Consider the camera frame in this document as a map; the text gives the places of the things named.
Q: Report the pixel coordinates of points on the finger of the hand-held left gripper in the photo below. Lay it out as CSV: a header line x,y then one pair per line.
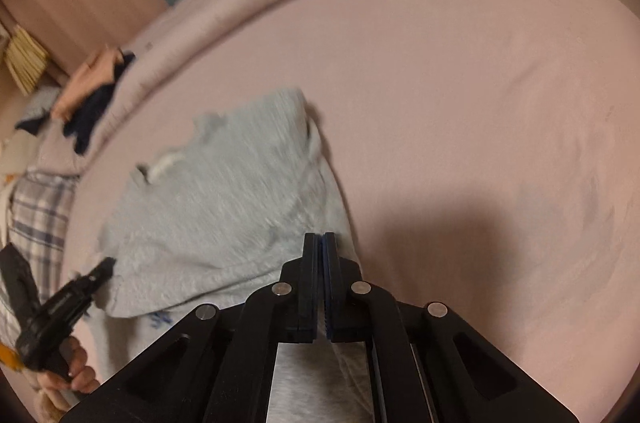
x,y
97,275

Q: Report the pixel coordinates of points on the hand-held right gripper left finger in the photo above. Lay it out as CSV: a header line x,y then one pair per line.
x,y
311,273

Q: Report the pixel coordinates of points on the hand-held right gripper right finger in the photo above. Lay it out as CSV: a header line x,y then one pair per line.
x,y
328,273

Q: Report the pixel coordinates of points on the light blue sweater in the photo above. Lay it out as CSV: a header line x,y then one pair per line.
x,y
225,213

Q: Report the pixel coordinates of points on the person's left forearm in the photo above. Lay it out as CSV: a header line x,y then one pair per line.
x,y
50,403

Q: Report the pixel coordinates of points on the person's left hand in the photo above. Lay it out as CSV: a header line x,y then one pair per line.
x,y
80,360

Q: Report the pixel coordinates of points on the plaid cloth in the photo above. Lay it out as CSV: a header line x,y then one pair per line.
x,y
40,213

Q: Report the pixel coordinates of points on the navy garment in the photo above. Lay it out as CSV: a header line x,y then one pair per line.
x,y
95,109

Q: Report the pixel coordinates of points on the blue-grey cloth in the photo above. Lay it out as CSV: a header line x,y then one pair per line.
x,y
37,103

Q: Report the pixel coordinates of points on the peach garment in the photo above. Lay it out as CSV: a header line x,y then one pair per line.
x,y
85,78

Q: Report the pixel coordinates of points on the pink bed sheet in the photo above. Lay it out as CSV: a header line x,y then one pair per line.
x,y
475,128

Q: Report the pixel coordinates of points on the straw woven mat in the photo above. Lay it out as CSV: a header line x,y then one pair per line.
x,y
25,60

